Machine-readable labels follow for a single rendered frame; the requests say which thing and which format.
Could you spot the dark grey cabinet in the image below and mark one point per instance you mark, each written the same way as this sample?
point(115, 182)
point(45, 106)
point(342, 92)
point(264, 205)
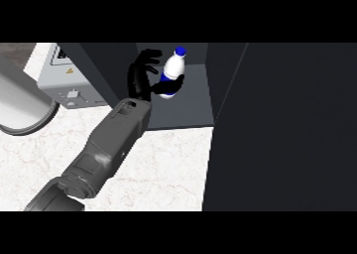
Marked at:
point(185, 112)

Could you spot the pale grey appliance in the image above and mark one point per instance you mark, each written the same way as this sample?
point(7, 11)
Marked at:
point(73, 84)

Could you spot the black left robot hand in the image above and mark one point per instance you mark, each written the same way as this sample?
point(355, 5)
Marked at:
point(137, 82)

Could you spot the white blue-capped water bottle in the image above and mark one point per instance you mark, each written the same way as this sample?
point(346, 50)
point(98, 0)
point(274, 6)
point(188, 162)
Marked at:
point(172, 67)

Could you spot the pale grey cylinder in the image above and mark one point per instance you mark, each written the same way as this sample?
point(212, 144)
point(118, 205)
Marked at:
point(14, 99)

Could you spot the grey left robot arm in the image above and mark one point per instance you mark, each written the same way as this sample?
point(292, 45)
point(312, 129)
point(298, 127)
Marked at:
point(115, 132)

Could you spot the dark grey cabinet door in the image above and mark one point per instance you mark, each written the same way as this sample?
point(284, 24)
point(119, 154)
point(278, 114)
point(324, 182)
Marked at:
point(287, 132)

